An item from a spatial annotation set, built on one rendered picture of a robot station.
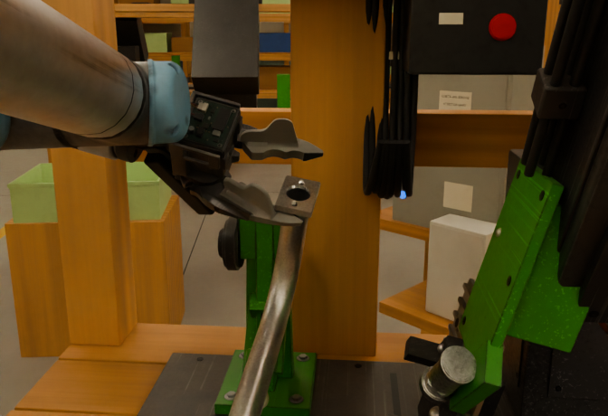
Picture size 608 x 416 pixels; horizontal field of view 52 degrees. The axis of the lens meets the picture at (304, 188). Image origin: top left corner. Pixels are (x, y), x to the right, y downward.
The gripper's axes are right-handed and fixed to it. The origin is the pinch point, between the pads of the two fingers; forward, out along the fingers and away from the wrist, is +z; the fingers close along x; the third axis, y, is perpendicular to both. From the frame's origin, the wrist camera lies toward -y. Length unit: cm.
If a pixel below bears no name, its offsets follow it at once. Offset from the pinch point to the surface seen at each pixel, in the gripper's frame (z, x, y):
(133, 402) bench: -15.9, -21.1, -37.1
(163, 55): -216, 413, -505
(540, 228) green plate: 22.2, -3.5, 10.7
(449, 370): 18.8, -15.1, -0.4
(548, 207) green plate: 22.2, -2.0, 12.2
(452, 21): 12.1, 27.3, 3.8
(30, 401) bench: -30, -25, -39
